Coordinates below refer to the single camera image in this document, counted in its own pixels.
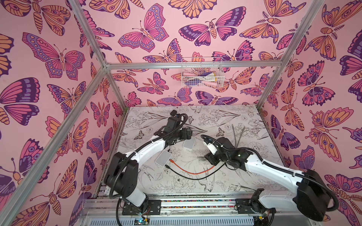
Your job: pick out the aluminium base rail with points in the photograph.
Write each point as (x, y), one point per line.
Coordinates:
(225, 209)

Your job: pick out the white network switch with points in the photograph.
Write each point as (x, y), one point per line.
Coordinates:
(163, 158)
(189, 143)

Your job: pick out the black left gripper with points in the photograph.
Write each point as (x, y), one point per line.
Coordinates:
(188, 133)

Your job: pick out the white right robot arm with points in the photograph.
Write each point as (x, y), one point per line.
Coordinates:
(306, 192)

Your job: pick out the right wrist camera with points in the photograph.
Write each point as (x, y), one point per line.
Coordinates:
(210, 143)

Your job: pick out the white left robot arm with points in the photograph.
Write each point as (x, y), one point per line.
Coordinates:
(122, 174)

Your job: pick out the white wire basket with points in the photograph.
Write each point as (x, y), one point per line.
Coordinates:
(202, 72)

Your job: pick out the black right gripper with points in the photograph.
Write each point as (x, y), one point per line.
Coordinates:
(211, 159)

